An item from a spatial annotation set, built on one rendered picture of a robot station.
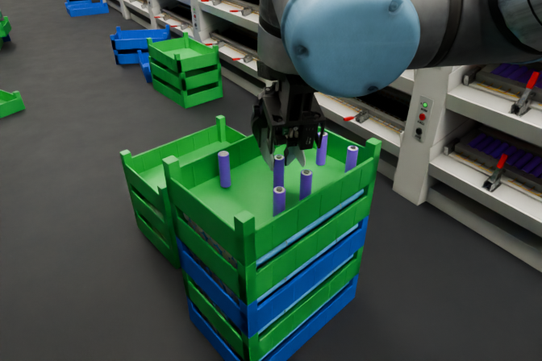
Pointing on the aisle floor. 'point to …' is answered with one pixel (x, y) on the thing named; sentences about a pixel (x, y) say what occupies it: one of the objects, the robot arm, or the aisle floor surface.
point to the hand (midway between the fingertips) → (278, 156)
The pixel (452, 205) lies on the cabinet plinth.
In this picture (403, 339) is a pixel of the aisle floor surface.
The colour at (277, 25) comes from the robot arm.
